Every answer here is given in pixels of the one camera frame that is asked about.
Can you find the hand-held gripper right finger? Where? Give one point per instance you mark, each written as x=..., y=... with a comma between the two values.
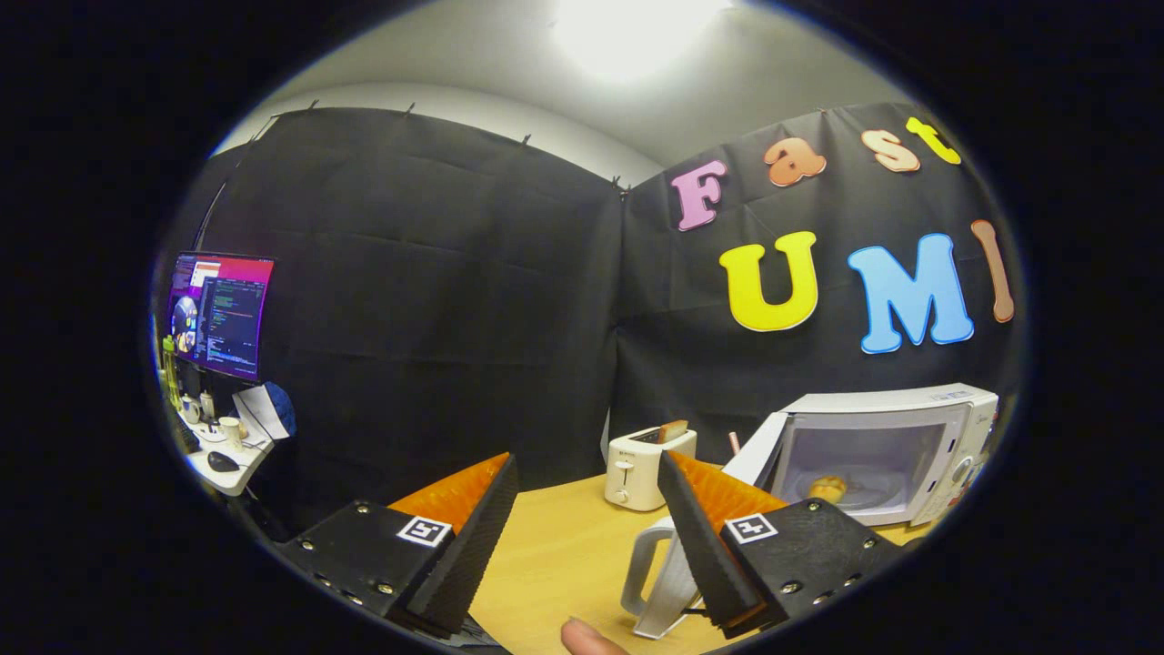
x=705, y=546

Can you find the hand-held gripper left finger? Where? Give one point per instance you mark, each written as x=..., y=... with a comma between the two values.
x=468, y=546

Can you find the round golden bun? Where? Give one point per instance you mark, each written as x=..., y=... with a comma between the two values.
x=827, y=489

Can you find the white microwave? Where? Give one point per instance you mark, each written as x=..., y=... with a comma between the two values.
x=909, y=400

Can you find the white toaster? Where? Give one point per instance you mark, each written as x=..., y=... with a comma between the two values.
x=637, y=473

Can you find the toasted bread slice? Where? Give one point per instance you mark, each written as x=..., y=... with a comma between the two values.
x=673, y=431

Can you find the blue cloth item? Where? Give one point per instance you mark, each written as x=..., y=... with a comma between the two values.
x=284, y=405

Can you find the black backdrop cloth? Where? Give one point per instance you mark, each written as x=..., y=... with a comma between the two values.
x=409, y=318

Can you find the white desk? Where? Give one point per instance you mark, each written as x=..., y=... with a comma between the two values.
x=238, y=478

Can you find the white paper sheet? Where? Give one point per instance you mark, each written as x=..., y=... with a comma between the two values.
x=259, y=411

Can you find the black computer mouse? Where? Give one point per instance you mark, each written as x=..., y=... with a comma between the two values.
x=223, y=462

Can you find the white cup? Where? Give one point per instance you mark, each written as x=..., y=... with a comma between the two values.
x=229, y=431

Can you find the computer monitor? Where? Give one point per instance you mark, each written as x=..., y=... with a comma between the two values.
x=227, y=309

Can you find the large ceiling light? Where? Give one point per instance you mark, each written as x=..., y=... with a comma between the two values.
x=637, y=36

